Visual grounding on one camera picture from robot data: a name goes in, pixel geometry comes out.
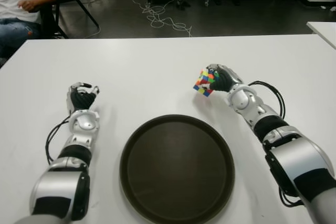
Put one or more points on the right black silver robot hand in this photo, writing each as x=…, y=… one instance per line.
x=223, y=82

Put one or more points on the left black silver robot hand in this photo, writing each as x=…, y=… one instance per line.
x=81, y=99

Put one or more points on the multicoloured Rubik's cube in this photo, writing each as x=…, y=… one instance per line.
x=204, y=81

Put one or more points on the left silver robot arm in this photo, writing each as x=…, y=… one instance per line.
x=76, y=134

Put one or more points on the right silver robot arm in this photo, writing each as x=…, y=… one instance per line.
x=296, y=161

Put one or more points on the dark brown round plate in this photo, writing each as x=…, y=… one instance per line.
x=177, y=171

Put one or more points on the white side table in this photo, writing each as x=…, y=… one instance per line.
x=324, y=32

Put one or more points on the white paper scrap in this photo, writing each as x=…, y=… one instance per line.
x=333, y=8

